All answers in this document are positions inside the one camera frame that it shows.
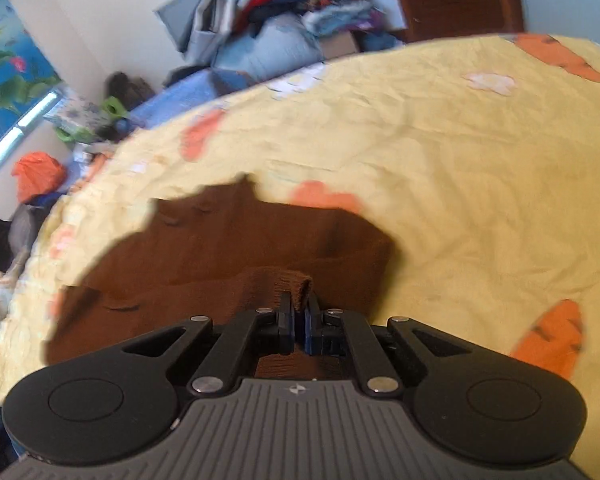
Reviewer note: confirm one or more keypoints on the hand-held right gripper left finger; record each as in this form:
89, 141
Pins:
287, 327

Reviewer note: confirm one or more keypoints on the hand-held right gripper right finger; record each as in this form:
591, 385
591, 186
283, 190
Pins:
310, 331

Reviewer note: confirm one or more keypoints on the brown knit garment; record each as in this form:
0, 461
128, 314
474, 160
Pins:
205, 247

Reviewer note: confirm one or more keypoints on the dark grey clothes heap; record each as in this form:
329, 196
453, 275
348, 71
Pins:
7, 235

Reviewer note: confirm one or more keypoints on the pile of mixed clothes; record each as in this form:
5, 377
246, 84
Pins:
285, 10

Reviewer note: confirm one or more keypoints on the yellow carrot print bedsheet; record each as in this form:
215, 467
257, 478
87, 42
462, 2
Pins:
430, 160

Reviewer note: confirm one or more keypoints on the blue blanket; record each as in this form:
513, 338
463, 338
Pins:
190, 92

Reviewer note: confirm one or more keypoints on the dark fuzzy cloth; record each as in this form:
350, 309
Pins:
127, 89

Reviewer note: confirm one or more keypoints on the orange cloth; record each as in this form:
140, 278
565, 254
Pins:
37, 175

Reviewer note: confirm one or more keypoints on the green floral box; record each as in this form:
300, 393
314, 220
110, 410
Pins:
77, 115

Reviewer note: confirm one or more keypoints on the grey flat panel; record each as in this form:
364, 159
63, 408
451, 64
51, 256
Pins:
177, 17

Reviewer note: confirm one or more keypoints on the lotus flower wall poster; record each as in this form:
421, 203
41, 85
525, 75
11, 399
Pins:
5, 70

